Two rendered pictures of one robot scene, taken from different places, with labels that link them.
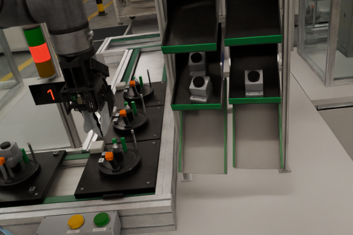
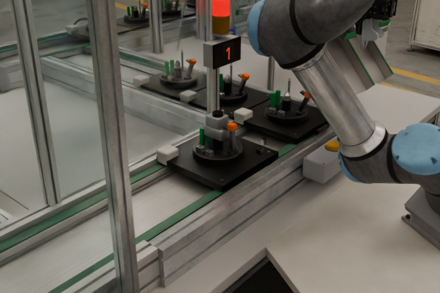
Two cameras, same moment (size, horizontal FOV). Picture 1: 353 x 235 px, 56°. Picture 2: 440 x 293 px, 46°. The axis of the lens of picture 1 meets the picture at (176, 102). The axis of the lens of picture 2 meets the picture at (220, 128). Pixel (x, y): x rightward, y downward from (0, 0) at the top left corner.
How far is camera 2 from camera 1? 1.58 m
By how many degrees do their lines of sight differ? 48
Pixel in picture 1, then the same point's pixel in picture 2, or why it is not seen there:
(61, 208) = (302, 150)
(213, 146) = (349, 72)
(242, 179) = not seen: hidden behind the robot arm
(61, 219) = (319, 152)
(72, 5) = not seen: outside the picture
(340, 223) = (417, 106)
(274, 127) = (367, 52)
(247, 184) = not seen: hidden behind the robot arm
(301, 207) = (392, 108)
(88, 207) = (320, 140)
